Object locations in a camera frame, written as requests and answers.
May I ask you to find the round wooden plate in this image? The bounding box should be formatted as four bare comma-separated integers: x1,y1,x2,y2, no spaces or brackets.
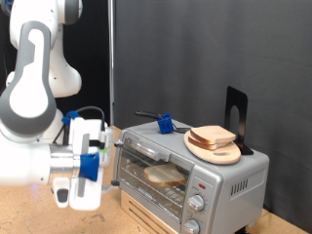
183,130,242,166

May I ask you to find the wire oven rack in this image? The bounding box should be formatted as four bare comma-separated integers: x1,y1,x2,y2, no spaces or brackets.
125,160,190,211

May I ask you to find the blue cable clip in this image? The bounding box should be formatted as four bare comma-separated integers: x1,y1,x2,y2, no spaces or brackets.
61,110,81,127

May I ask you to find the black metal bookend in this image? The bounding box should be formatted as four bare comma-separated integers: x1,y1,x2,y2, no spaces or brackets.
223,85,254,156

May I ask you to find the vertical metal pole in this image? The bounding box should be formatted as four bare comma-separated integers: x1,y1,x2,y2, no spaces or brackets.
107,0,115,127

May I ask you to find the glass oven door with handle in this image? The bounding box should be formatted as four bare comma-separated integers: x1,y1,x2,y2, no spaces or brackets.
114,130,196,225

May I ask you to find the silver oven knob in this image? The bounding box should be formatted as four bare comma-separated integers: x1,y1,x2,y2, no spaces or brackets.
182,218,201,234
187,194,206,213

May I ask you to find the silver toaster oven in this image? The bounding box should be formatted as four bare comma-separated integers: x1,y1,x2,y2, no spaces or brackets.
113,117,270,234

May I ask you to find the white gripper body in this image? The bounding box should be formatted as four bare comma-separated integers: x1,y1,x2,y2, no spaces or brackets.
52,117,108,211

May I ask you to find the wooden toast slice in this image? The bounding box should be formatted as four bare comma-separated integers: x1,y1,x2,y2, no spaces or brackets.
187,136,228,151
189,125,237,145

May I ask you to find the white bread slice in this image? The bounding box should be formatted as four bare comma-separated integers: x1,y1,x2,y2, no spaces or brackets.
143,163,187,188

